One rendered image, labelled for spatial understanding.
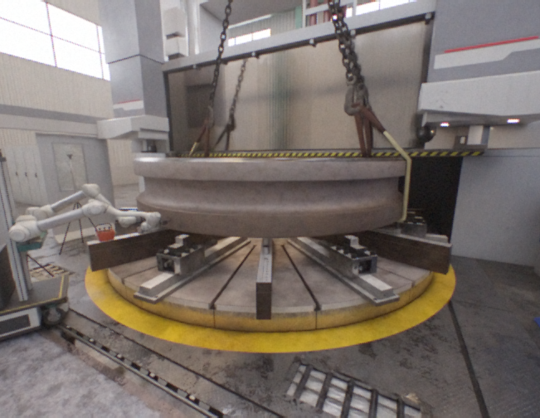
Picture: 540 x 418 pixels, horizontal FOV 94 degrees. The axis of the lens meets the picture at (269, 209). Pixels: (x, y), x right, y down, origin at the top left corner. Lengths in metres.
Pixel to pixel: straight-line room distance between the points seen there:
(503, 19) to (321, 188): 2.69
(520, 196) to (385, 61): 3.21
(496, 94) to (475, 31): 0.90
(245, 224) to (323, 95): 3.65
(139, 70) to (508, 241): 7.79
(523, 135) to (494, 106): 1.16
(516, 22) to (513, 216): 2.95
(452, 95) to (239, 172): 2.49
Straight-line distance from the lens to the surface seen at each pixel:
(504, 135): 4.69
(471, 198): 5.65
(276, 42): 6.34
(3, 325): 3.69
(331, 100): 5.73
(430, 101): 3.61
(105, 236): 4.01
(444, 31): 4.24
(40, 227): 3.19
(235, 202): 3.09
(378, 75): 5.67
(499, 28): 4.29
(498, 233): 5.86
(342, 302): 2.90
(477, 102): 3.65
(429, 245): 3.93
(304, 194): 3.07
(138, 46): 6.86
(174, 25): 8.42
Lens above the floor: 1.78
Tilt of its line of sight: 12 degrees down
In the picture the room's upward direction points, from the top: straight up
